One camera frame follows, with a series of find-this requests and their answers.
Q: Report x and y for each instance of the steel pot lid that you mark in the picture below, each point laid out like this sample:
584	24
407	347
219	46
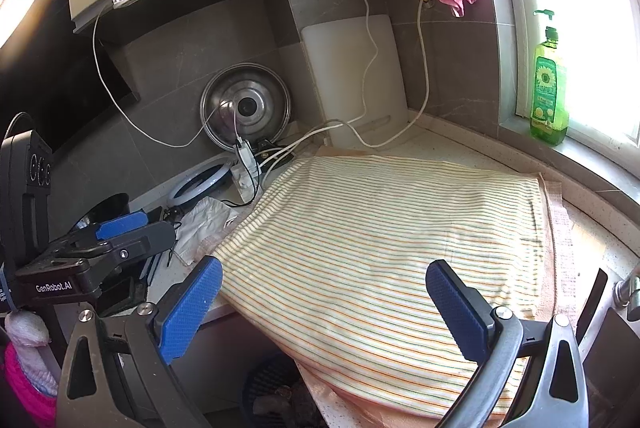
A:
260	83

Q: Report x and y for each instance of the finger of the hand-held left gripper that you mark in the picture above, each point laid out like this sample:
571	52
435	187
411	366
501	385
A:
145	240
122	224

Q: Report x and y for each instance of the window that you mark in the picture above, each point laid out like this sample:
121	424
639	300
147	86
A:
590	33

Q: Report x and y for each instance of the green dish soap bottle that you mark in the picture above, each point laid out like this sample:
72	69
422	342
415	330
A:
549	98

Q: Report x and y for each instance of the metal faucet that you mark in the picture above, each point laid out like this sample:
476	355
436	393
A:
629	290

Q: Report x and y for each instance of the white power strip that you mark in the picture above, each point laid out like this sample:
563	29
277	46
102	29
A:
246	178

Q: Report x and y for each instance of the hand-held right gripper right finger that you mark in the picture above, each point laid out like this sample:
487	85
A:
457	313

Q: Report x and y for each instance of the striped cloth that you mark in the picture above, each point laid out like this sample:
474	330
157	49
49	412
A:
375	233

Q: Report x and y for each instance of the white crumpled cloth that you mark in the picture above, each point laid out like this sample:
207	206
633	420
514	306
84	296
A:
200	228

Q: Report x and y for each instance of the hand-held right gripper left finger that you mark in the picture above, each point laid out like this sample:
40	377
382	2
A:
192	308

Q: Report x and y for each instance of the white cutting board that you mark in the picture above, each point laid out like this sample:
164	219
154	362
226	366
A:
350	73

